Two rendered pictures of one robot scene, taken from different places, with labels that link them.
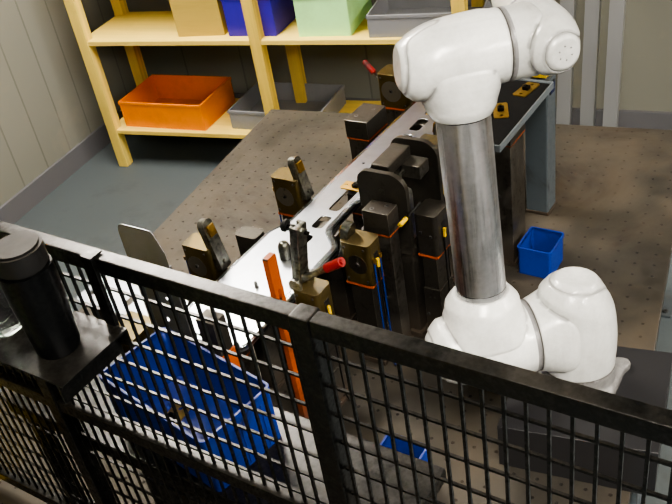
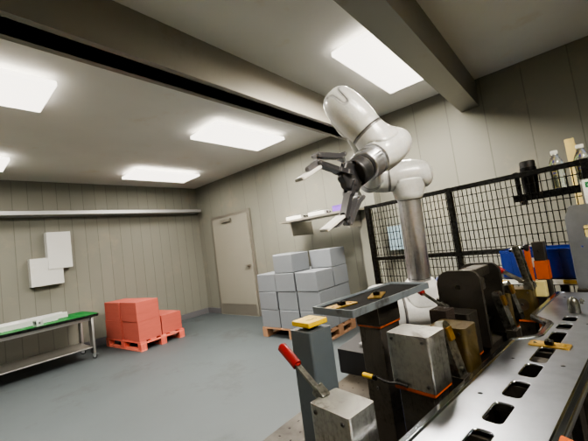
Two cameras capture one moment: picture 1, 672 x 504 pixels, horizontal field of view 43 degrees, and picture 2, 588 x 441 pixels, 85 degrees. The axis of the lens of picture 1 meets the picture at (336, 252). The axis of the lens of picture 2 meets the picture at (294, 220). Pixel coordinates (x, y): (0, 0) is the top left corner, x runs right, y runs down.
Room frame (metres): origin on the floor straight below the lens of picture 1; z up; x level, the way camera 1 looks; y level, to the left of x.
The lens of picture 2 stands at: (2.92, -0.50, 1.34)
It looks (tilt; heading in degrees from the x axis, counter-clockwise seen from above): 4 degrees up; 192
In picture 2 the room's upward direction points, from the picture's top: 8 degrees counter-clockwise
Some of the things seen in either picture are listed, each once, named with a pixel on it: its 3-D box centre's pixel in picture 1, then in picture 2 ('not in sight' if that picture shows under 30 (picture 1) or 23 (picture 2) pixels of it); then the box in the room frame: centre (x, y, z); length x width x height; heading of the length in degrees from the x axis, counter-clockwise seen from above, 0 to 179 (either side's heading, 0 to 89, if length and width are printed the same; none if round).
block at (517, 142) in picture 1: (506, 188); (388, 379); (1.96, -0.49, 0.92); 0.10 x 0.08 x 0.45; 142
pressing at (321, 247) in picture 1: (357, 184); (551, 350); (2.01, -0.09, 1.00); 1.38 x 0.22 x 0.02; 142
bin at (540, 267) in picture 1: (540, 252); not in sight; (1.88, -0.56, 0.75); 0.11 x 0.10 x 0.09; 142
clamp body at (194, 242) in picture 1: (212, 294); not in sight; (1.79, 0.34, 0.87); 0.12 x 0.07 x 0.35; 52
